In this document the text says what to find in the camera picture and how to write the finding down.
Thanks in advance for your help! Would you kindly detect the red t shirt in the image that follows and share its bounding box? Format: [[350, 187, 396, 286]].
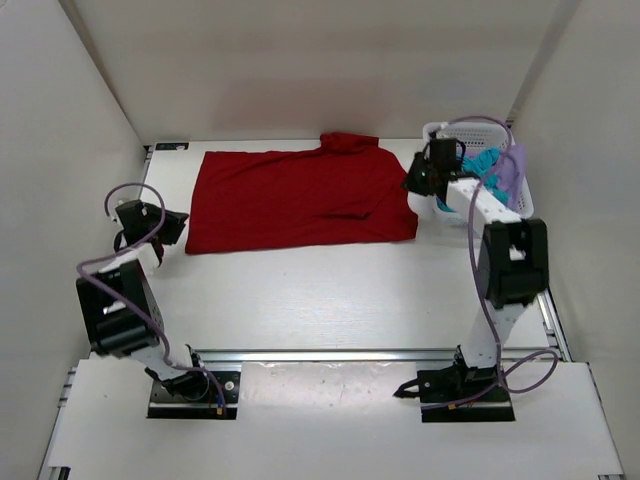
[[185, 132, 418, 255]]

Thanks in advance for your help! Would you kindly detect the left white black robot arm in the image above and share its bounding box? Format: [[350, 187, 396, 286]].
[[76, 200, 210, 402]]

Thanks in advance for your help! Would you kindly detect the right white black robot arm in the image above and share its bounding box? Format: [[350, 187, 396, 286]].
[[403, 138, 549, 400]]

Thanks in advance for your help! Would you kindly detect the teal t shirt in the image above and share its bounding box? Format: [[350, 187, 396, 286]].
[[457, 148, 515, 206]]

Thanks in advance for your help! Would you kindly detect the white plastic laundry basket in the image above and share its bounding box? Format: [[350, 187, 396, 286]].
[[417, 116, 534, 226]]

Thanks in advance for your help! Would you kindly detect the lavender t shirt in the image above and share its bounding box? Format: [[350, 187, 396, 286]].
[[494, 144, 527, 210]]

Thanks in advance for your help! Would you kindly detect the small black table label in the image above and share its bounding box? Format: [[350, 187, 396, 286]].
[[154, 142, 189, 151]]

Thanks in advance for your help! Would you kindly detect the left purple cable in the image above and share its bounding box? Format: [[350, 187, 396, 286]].
[[74, 182, 229, 416]]

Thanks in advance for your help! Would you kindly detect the aluminium frame rail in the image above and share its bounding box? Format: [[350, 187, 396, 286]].
[[197, 349, 455, 363]]

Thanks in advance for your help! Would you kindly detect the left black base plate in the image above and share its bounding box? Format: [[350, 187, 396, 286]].
[[147, 367, 241, 420]]

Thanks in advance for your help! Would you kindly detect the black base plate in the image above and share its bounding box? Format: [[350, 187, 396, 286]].
[[147, 367, 241, 420], [393, 358, 516, 424]]

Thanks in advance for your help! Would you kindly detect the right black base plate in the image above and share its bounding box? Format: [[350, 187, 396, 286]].
[[393, 358, 516, 424]]

